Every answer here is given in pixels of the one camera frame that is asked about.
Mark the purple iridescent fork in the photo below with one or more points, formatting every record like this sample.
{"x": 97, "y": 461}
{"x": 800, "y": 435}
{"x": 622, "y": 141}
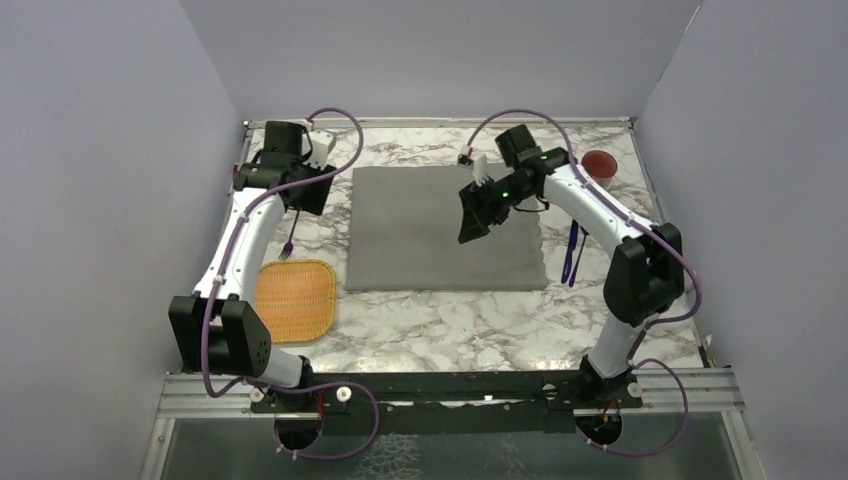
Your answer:
{"x": 288, "y": 247}

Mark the purple iridescent knife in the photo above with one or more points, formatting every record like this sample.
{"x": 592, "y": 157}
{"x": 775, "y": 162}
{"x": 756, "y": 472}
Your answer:
{"x": 567, "y": 276}

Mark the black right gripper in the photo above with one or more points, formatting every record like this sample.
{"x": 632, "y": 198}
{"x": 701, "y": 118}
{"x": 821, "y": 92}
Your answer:
{"x": 477, "y": 211}

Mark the aluminium table frame rail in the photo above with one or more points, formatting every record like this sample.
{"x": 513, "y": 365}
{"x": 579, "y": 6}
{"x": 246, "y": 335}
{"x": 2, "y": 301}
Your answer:
{"x": 195, "y": 436}

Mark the woven yellow wicker tray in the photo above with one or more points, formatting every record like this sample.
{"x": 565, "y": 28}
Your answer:
{"x": 296, "y": 300}

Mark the pink patterned cup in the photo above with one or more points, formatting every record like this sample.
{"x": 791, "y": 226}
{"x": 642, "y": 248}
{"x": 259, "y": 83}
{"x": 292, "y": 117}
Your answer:
{"x": 601, "y": 166}

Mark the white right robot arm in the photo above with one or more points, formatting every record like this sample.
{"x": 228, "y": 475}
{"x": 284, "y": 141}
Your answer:
{"x": 645, "y": 274}

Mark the purple iridescent spoon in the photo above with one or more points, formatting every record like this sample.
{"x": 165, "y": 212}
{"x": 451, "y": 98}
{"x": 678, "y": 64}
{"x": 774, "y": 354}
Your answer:
{"x": 577, "y": 261}

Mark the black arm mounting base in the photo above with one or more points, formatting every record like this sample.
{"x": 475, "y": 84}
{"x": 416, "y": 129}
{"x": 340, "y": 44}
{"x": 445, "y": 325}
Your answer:
{"x": 444, "y": 403}

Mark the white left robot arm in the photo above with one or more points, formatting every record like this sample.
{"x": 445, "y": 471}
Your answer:
{"x": 216, "y": 326}

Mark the grey scalloped cloth placemat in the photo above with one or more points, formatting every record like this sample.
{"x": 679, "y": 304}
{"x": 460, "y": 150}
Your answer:
{"x": 404, "y": 229}

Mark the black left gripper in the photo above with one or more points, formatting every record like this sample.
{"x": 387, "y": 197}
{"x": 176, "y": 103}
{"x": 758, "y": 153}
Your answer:
{"x": 314, "y": 202}

